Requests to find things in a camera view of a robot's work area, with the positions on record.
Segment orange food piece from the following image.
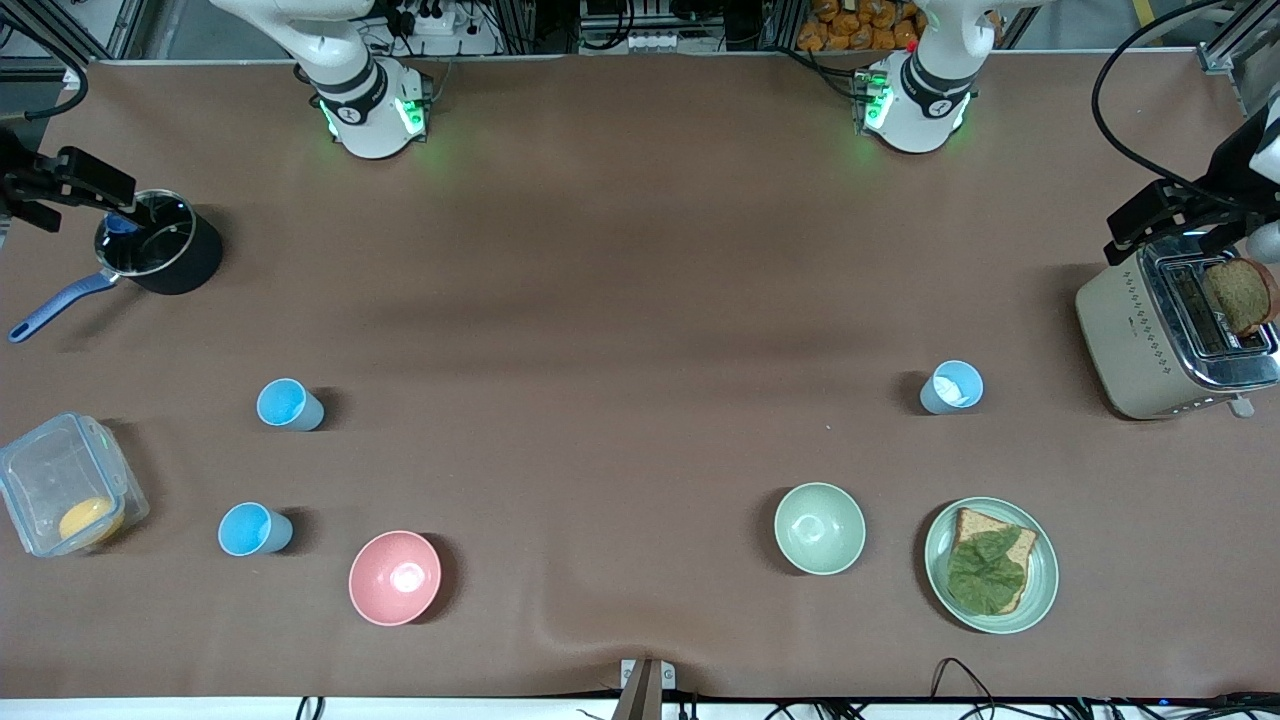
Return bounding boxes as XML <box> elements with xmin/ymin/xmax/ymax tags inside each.
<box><xmin>57</xmin><ymin>497</ymin><xmax>127</xmax><ymax>546</ymax></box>

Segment dark toasted bread slice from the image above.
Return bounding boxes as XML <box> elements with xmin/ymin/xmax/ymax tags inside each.
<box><xmin>1203</xmin><ymin>258</ymin><xmax>1279</xmax><ymax>337</ymax></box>

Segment pink bowl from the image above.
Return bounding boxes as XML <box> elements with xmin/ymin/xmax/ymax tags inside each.
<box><xmin>348</xmin><ymin>530</ymin><xmax>443</xmax><ymax>628</ymax></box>

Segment pale blue plastic cup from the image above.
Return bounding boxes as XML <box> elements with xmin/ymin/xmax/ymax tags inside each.
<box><xmin>919</xmin><ymin>360</ymin><xmax>985</xmax><ymax>416</ymax></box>

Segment white power strip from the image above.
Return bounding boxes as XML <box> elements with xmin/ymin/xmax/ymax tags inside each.
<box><xmin>398</xmin><ymin>3</ymin><xmax>463</xmax><ymax>37</ymax></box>

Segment brown table cloth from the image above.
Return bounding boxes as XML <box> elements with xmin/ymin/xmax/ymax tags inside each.
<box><xmin>0</xmin><ymin>52</ymin><xmax>1280</xmax><ymax>701</ymax></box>

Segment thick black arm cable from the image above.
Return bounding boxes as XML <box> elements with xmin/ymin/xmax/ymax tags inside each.
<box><xmin>1091</xmin><ymin>0</ymin><xmax>1236</xmax><ymax>201</ymax></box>

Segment bag of orange buns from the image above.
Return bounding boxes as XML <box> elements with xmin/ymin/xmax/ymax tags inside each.
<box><xmin>797</xmin><ymin>0</ymin><xmax>926</xmax><ymax>53</ymax></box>

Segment beige and chrome toaster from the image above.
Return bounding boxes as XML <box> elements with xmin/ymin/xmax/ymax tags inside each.
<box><xmin>1075</xmin><ymin>236</ymin><xmax>1280</xmax><ymax>421</ymax></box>

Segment black pot with blue handle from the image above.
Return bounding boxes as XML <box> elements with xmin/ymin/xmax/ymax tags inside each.
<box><xmin>8</xmin><ymin>189</ymin><xmax>225</xmax><ymax>345</ymax></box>

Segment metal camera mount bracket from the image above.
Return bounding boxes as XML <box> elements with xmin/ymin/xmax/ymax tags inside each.
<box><xmin>612</xmin><ymin>657</ymin><xmax>677</xmax><ymax>720</ymax></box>

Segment pale green bowl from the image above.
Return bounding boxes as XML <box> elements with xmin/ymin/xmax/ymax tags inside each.
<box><xmin>773</xmin><ymin>482</ymin><xmax>867</xmax><ymax>577</ymax></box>

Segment clear plastic container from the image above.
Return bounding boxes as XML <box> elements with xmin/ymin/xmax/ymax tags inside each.
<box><xmin>0</xmin><ymin>411</ymin><xmax>151</xmax><ymax>558</ymax></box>

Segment bright blue plastic cup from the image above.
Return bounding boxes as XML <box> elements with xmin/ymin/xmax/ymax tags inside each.
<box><xmin>218</xmin><ymin>502</ymin><xmax>295</xmax><ymax>557</ymax></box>
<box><xmin>256</xmin><ymin>378</ymin><xmax>326</xmax><ymax>432</ymax></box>

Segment thin black looped cable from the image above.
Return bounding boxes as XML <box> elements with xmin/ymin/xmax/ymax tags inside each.
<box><xmin>930</xmin><ymin>657</ymin><xmax>1001</xmax><ymax>720</ymax></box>

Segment aluminium frame profile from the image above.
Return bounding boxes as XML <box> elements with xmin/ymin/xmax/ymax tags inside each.
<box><xmin>0</xmin><ymin>0</ymin><xmax>151</xmax><ymax>81</ymax></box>

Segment pale green plate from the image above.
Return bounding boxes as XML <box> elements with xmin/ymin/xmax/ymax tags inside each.
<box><xmin>923</xmin><ymin>497</ymin><xmax>1060</xmax><ymax>635</ymax></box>

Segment brown bread slice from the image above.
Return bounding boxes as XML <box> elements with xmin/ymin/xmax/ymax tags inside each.
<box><xmin>950</xmin><ymin>507</ymin><xmax>1040</xmax><ymax>615</ymax></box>

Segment green lettuce leaf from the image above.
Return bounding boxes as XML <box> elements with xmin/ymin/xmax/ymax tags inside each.
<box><xmin>946</xmin><ymin>527</ymin><xmax>1028</xmax><ymax>613</ymax></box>

